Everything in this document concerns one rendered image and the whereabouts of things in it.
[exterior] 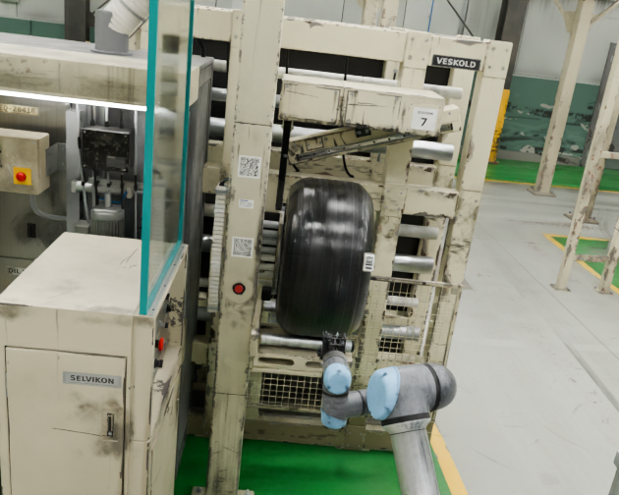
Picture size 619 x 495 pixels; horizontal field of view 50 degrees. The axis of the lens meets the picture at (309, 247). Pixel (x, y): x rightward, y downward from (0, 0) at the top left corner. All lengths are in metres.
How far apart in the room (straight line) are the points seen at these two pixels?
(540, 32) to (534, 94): 1.00
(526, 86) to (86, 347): 10.81
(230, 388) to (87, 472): 0.79
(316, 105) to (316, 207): 0.45
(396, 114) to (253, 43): 0.63
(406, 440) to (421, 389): 0.12
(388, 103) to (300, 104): 0.32
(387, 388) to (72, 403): 0.83
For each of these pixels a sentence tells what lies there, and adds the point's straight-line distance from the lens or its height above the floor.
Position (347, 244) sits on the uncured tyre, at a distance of 2.18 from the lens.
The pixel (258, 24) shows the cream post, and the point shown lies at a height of 1.97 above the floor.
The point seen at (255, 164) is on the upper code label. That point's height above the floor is 1.52.
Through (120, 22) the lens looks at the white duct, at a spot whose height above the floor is 1.91.
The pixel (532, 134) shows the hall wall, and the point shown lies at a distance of 12.27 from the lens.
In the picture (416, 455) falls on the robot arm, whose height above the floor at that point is 1.12.
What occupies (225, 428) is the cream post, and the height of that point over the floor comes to 0.46.
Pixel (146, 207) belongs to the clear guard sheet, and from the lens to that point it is 1.62.
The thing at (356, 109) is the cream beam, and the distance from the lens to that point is 2.51.
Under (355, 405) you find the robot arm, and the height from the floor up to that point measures 0.98.
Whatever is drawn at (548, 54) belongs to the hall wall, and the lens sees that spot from 12.24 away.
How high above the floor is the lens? 2.03
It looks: 19 degrees down
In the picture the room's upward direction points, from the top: 7 degrees clockwise
